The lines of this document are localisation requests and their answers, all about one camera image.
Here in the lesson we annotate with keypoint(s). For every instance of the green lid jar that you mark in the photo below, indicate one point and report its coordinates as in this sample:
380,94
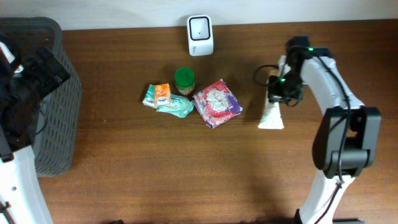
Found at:
184,80

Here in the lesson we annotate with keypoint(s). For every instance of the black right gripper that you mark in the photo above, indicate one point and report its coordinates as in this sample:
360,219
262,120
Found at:
277,96

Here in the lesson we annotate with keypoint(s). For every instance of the teal tissue pack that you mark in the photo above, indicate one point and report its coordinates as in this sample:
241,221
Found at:
149,98

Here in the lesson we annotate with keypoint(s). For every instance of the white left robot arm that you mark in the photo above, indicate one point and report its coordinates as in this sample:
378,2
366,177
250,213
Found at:
22,200

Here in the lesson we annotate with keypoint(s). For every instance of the orange tissue pack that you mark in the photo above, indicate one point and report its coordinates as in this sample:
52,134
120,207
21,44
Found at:
162,94

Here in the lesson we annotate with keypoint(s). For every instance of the teal wipes packet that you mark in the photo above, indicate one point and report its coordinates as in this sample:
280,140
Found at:
180,106

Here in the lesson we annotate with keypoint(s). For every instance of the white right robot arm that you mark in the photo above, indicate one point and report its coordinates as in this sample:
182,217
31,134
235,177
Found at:
346,139

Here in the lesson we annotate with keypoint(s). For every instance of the grey plastic mesh basket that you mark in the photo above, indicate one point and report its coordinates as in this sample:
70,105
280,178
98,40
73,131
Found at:
53,146

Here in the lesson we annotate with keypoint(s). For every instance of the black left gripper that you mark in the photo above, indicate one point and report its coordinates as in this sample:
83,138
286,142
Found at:
51,79

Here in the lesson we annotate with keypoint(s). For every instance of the white barcode scanner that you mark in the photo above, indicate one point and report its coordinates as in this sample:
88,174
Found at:
200,35

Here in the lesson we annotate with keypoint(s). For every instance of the white bamboo print tube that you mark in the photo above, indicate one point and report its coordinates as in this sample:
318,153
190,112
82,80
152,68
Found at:
271,117

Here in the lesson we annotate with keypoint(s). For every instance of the red purple snack packet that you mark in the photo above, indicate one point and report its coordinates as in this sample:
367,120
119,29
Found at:
216,104

